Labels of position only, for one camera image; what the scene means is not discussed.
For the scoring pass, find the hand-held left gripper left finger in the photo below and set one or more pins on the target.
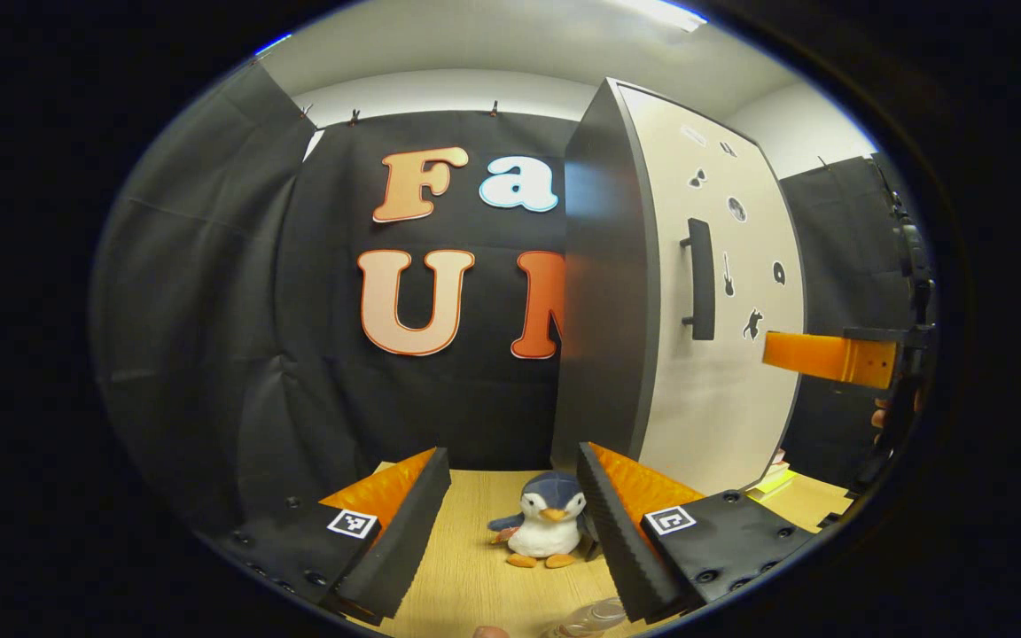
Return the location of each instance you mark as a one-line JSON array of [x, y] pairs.
[[409, 523]]

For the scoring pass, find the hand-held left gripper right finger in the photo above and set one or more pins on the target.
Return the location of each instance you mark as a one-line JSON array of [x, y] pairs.
[[608, 523]]

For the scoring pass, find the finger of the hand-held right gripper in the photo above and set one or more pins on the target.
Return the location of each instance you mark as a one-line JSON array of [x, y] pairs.
[[830, 359]]

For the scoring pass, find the clear bottle with red label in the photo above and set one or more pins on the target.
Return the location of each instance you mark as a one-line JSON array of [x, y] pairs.
[[588, 618]]

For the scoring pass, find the white cabinet door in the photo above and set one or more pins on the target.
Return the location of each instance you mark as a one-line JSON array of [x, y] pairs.
[[723, 416]]

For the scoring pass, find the round brown coaster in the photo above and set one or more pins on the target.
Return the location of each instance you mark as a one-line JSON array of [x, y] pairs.
[[490, 633]]

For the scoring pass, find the penguin plush toy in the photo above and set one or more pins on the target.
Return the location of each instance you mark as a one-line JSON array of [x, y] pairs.
[[549, 532]]

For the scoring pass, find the stack of books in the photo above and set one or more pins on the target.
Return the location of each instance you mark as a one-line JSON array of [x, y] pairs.
[[772, 478]]

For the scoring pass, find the black backdrop cloth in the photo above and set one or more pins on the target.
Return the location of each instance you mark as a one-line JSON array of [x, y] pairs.
[[209, 310]]

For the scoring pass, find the ceiling light panel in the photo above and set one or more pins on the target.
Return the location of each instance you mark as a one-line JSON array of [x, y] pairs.
[[666, 13]]

